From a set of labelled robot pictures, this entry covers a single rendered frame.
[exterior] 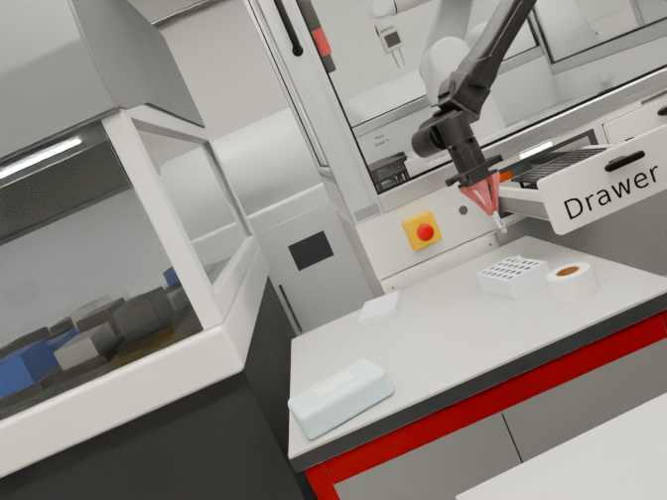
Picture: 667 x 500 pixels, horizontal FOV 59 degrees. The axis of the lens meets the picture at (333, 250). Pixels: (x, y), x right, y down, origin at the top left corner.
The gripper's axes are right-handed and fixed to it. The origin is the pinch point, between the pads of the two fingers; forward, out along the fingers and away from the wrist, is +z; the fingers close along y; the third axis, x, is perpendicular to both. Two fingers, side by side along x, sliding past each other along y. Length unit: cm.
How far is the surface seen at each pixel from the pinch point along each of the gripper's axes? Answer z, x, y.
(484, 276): 10.3, 0.4, 8.1
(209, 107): -103, -342, -57
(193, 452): 20, -37, 69
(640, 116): 0, -7, -54
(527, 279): 12.1, 9.3, 6.0
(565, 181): 0.1, 10.4, -9.7
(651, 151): 2.3, 16.3, -25.3
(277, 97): -88, -328, -104
